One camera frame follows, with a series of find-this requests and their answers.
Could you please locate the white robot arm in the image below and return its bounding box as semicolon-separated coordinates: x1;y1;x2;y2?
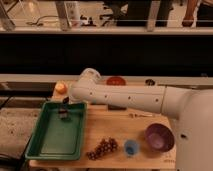
68;68;213;171

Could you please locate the dark scrub brush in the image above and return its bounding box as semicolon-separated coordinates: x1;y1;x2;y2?
58;105;68;119

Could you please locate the bunch of dark grapes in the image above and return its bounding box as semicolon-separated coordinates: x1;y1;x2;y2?
86;138;118;160

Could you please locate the black rectangular block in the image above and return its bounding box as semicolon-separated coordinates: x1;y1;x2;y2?
108;105;127;110

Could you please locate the blue plastic cup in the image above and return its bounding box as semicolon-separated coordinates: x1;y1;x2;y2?
124;140;139;157

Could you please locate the red bowl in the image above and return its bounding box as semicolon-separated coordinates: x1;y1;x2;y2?
106;76;126;85

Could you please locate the small metal tool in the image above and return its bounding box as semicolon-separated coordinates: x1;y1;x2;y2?
129;113;153;118

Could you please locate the purple bowl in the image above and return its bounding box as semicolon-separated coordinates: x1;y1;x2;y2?
145;123;175;152

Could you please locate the metal cup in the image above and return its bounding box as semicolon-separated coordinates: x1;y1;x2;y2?
145;79;155;86

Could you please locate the green plastic tray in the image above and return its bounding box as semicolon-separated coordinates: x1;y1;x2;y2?
25;102;87;161

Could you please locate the orange fruit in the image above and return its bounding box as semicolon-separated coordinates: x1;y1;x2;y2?
55;82;67;94

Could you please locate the wooden board table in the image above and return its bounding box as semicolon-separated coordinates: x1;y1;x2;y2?
28;79;183;170

